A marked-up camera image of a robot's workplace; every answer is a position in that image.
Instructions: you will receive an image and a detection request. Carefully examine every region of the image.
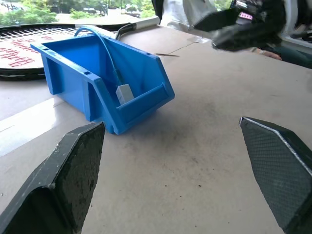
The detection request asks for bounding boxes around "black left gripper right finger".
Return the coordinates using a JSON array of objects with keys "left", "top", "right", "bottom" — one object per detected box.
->
[{"left": 238, "top": 116, "right": 312, "bottom": 234}]

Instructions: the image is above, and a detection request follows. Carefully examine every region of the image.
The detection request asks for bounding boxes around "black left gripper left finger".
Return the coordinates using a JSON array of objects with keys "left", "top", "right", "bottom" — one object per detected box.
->
[{"left": 0, "top": 121, "right": 106, "bottom": 234}]

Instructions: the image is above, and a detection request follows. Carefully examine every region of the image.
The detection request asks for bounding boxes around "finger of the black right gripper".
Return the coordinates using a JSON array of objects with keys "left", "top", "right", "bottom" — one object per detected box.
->
[
  {"left": 210, "top": 23, "right": 270, "bottom": 52},
  {"left": 193, "top": 6, "right": 242, "bottom": 33}
]

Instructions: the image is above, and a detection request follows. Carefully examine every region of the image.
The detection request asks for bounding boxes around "blue plastic storage bin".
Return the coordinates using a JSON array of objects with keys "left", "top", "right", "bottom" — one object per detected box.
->
[{"left": 30, "top": 30, "right": 176, "bottom": 135}]

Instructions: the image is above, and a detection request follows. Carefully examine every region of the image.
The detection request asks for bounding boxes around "white network coupler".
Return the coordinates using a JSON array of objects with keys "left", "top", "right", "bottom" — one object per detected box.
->
[{"left": 115, "top": 84, "right": 136, "bottom": 106}]

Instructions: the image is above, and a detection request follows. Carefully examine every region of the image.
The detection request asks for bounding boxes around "bystander bare hand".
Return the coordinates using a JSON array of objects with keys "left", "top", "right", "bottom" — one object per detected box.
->
[{"left": 251, "top": 46, "right": 283, "bottom": 61}]

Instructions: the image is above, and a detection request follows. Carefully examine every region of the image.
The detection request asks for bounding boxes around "person in white shirt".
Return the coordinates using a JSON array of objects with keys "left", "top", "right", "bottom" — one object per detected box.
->
[{"left": 151, "top": 0, "right": 234, "bottom": 33}]

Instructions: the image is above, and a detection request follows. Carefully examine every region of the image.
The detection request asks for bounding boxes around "black tennis racket white grip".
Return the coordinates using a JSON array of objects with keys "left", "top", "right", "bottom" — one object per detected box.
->
[{"left": 0, "top": 16, "right": 160, "bottom": 81}]

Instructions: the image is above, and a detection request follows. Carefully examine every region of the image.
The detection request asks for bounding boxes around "blue network cable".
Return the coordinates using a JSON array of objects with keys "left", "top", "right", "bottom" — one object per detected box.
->
[{"left": 74, "top": 25, "right": 126, "bottom": 86}]

